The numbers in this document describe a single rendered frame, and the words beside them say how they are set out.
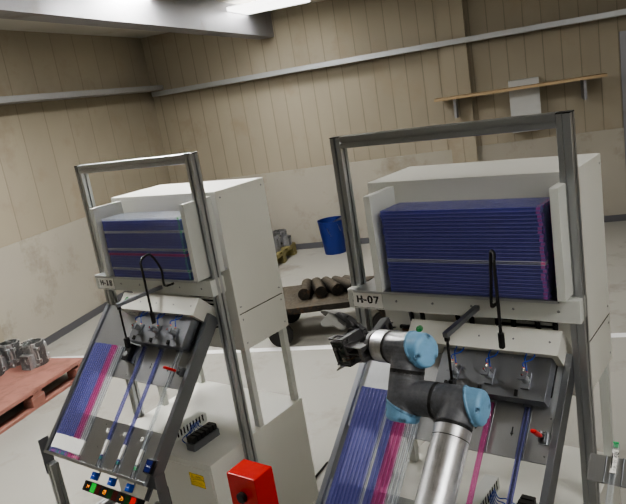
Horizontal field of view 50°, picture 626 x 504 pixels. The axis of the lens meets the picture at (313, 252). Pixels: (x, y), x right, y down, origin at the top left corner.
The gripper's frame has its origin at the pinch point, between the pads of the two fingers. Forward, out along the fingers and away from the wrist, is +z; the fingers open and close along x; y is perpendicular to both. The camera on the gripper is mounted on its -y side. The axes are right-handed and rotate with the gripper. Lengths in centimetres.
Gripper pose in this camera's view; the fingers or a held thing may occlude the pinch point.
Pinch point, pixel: (332, 336)
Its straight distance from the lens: 171.9
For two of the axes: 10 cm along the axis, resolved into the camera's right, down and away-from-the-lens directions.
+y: -7.4, 3.7, -5.6
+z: -5.9, 0.5, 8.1
